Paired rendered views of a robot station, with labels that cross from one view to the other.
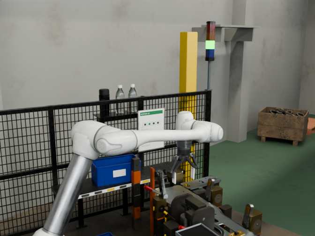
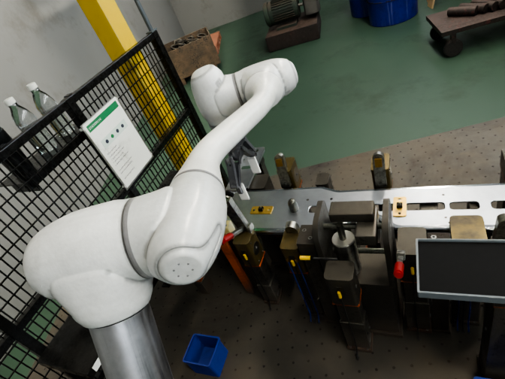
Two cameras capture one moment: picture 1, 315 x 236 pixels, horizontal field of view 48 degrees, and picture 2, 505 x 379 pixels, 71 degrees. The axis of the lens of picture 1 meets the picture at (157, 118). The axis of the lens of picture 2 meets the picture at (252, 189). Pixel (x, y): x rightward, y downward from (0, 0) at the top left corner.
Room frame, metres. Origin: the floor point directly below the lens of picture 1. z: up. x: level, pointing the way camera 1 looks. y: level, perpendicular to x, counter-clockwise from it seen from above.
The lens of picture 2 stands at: (1.12, 0.28, 1.83)
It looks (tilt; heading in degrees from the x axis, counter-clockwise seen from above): 36 degrees down; 334
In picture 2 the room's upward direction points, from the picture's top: 24 degrees counter-clockwise
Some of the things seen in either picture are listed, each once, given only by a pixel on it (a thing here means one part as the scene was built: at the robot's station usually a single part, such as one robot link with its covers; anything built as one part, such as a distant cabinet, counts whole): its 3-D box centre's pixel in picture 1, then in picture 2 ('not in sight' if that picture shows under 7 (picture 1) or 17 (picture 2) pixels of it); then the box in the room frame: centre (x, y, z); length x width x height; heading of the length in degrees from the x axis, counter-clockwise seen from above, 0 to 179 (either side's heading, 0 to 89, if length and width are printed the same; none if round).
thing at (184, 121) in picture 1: (186, 124); (216, 92); (2.00, -0.17, 1.47); 0.13 x 0.11 x 0.16; 52
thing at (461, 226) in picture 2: not in sight; (465, 279); (1.38, -0.33, 0.89); 0.12 x 0.08 x 0.38; 121
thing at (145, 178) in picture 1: (121, 179); (141, 248); (2.27, 0.24, 1.02); 0.90 x 0.22 x 0.03; 121
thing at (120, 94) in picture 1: (120, 99); (29, 125); (2.51, 0.27, 1.53); 0.07 x 0.07 x 0.20
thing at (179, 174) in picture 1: (175, 195); not in sight; (2.31, -0.12, 0.88); 0.08 x 0.08 x 0.36; 31
